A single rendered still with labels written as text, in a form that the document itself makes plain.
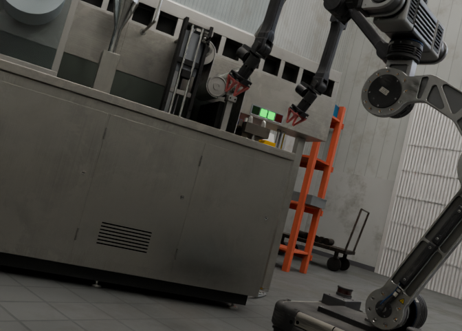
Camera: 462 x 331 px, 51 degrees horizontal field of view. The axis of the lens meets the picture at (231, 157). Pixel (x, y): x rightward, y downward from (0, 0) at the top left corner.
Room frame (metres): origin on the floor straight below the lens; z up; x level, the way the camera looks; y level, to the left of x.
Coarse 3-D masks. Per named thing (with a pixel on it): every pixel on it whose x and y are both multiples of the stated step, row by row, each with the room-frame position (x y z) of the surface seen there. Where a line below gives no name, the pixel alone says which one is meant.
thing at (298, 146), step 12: (300, 144) 3.54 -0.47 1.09; (300, 156) 3.55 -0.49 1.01; (288, 180) 3.53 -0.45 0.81; (288, 192) 3.54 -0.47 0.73; (288, 204) 3.55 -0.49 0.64; (276, 228) 3.53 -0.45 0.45; (276, 240) 3.54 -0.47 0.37; (276, 252) 3.55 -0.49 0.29; (264, 276) 3.54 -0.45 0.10; (264, 288) 3.53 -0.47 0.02
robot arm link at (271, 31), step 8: (272, 0) 2.11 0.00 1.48; (280, 0) 2.10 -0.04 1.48; (272, 8) 2.10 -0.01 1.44; (280, 8) 2.11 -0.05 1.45; (272, 16) 2.09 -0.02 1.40; (264, 24) 2.12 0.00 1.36; (272, 24) 2.10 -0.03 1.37; (264, 32) 2.10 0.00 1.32; (272, 32) 2.11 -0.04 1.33; (256, 40) 2.12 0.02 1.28; (264, 40) 2.09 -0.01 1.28; (272, 40) 2.12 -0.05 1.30; (264, 48) 2.10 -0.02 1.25
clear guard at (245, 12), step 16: (176, 0) 2.94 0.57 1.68; (192, 0) 2.94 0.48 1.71; (208, 0) 2.94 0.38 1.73; (224, 0) 2.95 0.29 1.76; (240, 0) 2.95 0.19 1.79; (256, 0) 2.96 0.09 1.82; (208, 16) 3.04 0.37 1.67; (224, 16) 3.04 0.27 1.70; (240, 16) 3.05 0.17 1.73; (256, 16) 3.05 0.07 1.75
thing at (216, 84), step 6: (210, 78) 2.71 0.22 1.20; (216, 78) 2.73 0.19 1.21; (222, 78) 2.74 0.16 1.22; (210, 84) 2.72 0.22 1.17; (216, 84) 2.73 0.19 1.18; (222, 84) 2.75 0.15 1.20; (210, 90) 2.72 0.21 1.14; (216, 90) 2.74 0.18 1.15; (222, 90) 2.75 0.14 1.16; (216, 96) 2.74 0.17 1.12
